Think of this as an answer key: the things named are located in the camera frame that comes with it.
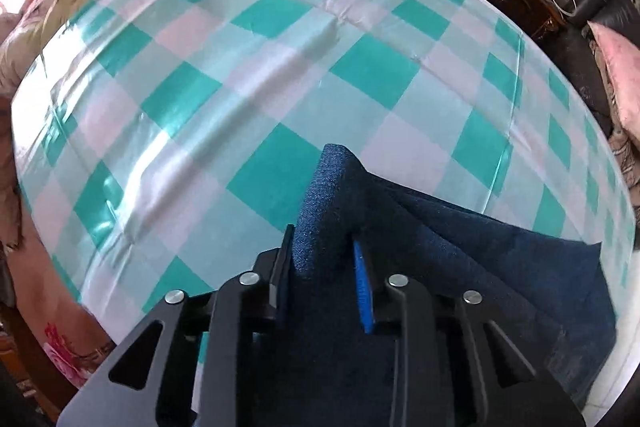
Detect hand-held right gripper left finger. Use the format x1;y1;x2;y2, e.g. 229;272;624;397
57;223;296;427

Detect blue denim pants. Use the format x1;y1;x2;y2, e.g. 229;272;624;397
250;143;618;427

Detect pink quilted pillow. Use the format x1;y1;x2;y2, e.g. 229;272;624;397
587;21;640;138

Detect teal white checkered tablecloth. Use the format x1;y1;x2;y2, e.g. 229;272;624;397
10;0;636;348

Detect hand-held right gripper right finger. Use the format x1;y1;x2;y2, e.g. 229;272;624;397
352;239;586;427

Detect red floral bedspread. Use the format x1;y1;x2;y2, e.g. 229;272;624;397
0;0;438;408

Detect brown plaid blanket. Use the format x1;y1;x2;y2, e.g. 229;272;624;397
607;127;640;190

